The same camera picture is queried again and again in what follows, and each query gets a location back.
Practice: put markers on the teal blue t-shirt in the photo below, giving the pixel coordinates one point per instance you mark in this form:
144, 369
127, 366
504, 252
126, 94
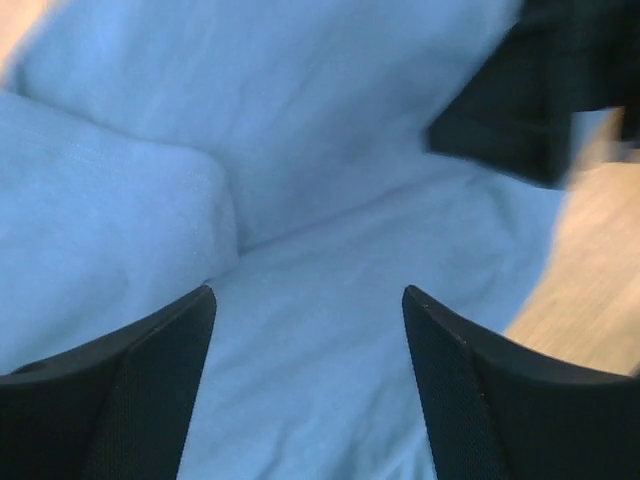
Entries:
271, 149

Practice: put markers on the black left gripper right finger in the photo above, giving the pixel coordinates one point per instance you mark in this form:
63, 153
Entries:
495, 409

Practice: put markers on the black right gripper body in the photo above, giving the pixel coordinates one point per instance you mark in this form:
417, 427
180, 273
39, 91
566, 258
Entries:
559, 59

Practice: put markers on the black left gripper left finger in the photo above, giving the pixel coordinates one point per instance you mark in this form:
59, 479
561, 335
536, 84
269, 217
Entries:
116, 408

